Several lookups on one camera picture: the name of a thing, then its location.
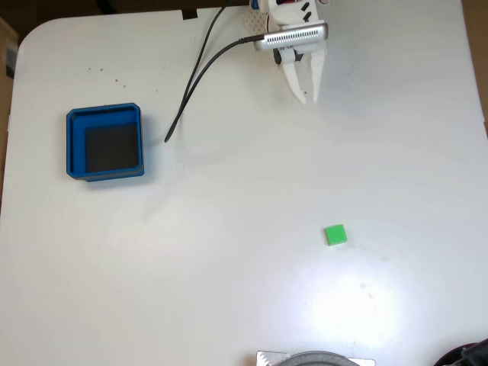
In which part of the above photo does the green cube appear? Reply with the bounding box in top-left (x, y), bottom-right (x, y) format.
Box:
top-left (324, 223), bottom-right (348, 247)

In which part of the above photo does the blue plastic box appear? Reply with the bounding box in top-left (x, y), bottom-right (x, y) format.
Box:
top-left (66, 101), bottom-right (146, 183)

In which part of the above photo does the brown cardboard box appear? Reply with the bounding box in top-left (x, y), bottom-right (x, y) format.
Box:
top-left (0, 17), bottom-right (21, 214)

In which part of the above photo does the white perforated table clamp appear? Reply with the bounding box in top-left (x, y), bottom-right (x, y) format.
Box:
top-left (243, 9), bottom-right (268, 36)

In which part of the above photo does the grey round stand base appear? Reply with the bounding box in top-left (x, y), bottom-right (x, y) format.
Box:
top-left (284, 350), bottom-right (361, 366)

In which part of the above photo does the silver metal plate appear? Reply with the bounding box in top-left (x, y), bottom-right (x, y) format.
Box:
top-left (255, 350), bottom-right (377, 366)

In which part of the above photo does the black round object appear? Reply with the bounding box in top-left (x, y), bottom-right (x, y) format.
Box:
top-left (434, 337), bottom-right (488, 366)

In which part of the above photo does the black camera cable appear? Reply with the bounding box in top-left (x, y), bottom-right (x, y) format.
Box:
top-left (163, 0), bottom-right (266, 144)

